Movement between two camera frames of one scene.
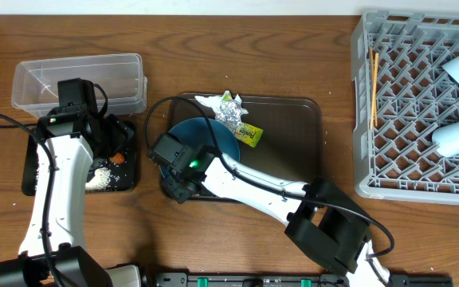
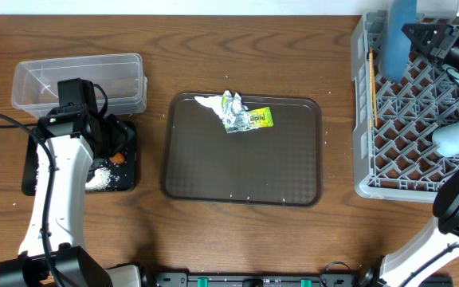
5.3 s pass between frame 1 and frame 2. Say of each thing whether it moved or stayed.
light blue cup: stayed
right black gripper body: moved
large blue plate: moved
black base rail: stayed
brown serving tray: stayed
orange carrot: stayed
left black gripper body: stayed
